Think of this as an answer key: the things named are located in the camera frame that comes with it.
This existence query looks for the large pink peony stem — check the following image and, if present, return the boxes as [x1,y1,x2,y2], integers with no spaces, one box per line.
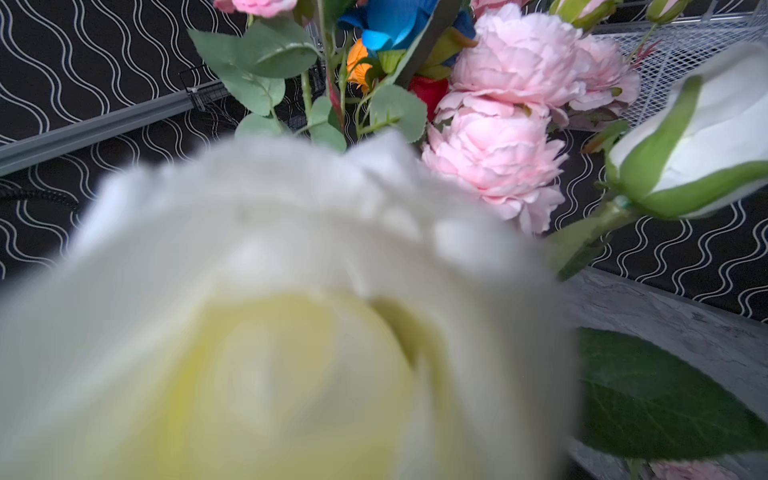
[213,0,297,18]

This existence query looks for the pink rose spray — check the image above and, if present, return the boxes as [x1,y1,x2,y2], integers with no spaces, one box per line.
[1,132,767,479]

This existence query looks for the blue flower stem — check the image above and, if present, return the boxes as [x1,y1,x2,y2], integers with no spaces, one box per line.
[338,1,477,80]

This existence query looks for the white mesh wall basket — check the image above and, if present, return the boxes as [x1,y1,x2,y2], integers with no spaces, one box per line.
[622,1,767,126]

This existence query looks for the white rose stem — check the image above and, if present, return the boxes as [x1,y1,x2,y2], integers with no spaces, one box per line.
[547,42,767,281]

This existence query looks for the yellow rose stem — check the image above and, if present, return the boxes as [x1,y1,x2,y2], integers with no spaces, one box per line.
[346,39,374,95]

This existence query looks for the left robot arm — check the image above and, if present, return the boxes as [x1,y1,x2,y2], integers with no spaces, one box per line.
[1,188,80,213]

